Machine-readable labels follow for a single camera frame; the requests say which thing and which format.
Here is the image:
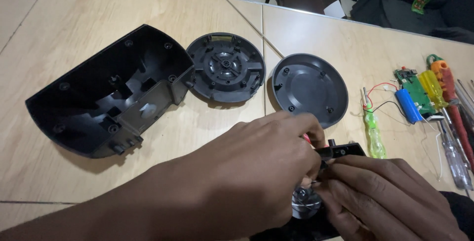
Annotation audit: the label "person's left hand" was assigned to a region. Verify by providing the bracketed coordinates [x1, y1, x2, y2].
[174, 111, 326, 240]

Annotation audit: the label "person's right hand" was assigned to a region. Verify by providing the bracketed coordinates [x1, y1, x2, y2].
[314, 155, 469, 241]

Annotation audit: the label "black plastic motor bracket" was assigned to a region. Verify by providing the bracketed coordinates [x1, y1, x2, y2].
[315, 139, 367, 161]

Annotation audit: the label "round grey plastic cover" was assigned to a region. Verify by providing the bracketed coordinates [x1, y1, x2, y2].
[271, 53, 349, 129]

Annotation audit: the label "green transparent tester screwdriver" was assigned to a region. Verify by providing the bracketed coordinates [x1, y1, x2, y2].
[361, 87, 387, 159]

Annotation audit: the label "round metal disc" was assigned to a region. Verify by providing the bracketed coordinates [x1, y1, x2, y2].
[291, 185, 323, 220]

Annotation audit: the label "blue battery cell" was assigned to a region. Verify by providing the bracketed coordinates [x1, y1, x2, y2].
[395, 89, 423, 125]

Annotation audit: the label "round ribbed black plastic disc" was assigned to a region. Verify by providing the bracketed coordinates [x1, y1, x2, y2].
[186, 32, 267, 103]

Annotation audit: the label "thin metal rod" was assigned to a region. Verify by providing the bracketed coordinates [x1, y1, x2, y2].
[216, 0, 285, 59]

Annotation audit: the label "green circuit board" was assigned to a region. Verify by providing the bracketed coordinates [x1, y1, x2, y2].
[394, 67, 437, 116]

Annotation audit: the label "white paper sheet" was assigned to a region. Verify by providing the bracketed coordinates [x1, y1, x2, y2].
[323, 0, 346, 19]

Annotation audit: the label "bare metal screwdriver shafts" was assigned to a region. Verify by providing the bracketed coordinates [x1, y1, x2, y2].
[454, 79, 474, 124]

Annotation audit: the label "small green printed board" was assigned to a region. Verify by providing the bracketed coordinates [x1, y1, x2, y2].
[411, 0, 434, 15]

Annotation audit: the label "large black plastic housing shell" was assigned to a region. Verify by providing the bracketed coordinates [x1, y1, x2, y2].
[25, 24, 196, 159]

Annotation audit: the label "black wire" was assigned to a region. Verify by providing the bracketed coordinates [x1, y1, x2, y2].
[364, 100, 409, 119]

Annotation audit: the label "white wire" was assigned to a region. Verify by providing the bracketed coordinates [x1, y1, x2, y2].
[421, 114, 444, 181]

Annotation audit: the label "red wire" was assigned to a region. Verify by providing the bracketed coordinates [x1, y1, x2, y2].
[364, 82, 399, 109]

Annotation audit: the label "clear handle screwdriver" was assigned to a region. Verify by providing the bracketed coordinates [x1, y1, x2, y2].
[436, 120, 474, 191]

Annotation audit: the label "yellow handle screwdriver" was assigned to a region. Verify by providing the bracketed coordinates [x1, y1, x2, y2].
[418, 70, 472, 168]

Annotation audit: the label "orange red handle screwdriver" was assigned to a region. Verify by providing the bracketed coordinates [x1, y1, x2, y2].
[425, 54, 474, 172]

